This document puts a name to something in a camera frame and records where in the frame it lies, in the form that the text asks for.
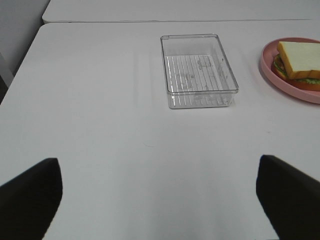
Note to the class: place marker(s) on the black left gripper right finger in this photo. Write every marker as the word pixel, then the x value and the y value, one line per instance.
pixel 289 198

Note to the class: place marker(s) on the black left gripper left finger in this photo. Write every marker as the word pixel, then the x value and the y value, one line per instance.
pixel 29 201

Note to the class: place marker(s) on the bacon strip from tray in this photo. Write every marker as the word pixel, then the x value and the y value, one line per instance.
pixel 279 65

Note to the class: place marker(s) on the green lettuce leaf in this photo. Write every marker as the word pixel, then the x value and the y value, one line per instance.
pixel 311 81

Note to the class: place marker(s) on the toast bread slice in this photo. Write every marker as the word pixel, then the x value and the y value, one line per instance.
pixel 305 86
pixel 301 59

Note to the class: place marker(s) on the pink round plate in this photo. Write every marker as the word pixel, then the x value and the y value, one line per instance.
pixel 268 53

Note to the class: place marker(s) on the clear plastic left tray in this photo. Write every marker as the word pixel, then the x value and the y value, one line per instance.
pixel 197 72

